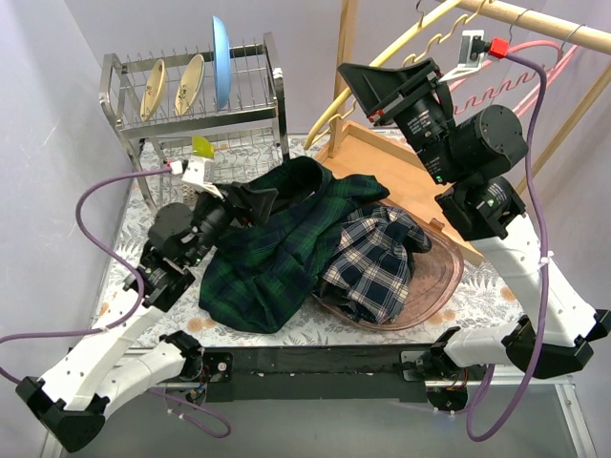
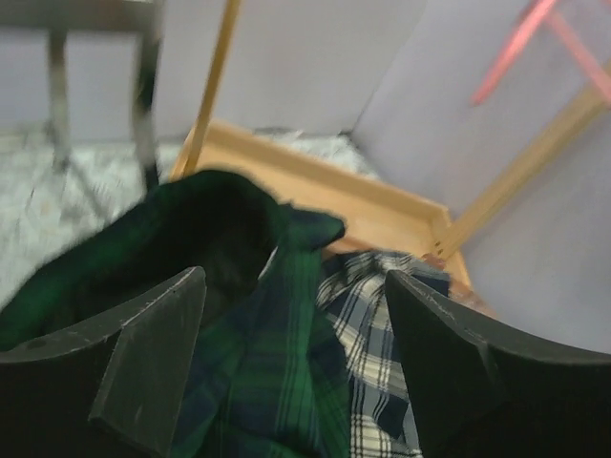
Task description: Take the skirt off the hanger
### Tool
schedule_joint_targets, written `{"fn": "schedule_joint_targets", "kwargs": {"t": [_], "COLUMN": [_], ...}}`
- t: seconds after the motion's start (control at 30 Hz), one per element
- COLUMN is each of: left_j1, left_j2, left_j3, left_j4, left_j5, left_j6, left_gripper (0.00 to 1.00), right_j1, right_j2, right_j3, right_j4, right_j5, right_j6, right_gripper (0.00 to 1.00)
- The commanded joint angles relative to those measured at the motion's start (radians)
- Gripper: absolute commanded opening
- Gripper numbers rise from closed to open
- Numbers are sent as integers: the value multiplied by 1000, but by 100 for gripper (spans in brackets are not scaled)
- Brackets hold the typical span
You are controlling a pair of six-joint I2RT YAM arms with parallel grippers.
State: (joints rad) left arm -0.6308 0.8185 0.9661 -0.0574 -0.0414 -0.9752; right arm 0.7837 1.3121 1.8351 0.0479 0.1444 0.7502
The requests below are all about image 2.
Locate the wooden clothes rack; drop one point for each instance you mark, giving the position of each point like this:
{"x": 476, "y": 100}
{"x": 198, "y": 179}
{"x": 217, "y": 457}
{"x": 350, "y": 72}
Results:
{"x": 378, "y": 215}

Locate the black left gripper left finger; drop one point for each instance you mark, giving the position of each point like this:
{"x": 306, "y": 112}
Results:
{"x": 110, "y": 386}

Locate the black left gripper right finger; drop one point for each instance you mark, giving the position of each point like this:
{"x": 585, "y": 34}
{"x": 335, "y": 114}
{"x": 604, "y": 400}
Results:
{"x": 481, "y": 388}

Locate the pink hanger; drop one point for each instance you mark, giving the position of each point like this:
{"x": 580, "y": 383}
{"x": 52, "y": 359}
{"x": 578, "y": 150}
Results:
{"x": 557, "y": 42}

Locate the floral table mat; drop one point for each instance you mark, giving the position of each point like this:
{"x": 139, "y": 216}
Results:
{"x": 44, "y": 212}

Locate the green tartan skirt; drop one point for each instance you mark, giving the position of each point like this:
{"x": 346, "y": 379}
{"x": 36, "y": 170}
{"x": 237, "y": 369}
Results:
{"x": 268, "y": 375}

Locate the navy cream plaid skirt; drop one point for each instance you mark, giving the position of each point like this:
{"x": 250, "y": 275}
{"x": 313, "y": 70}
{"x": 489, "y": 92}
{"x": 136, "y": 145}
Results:
{"x": 352, "y": 293}

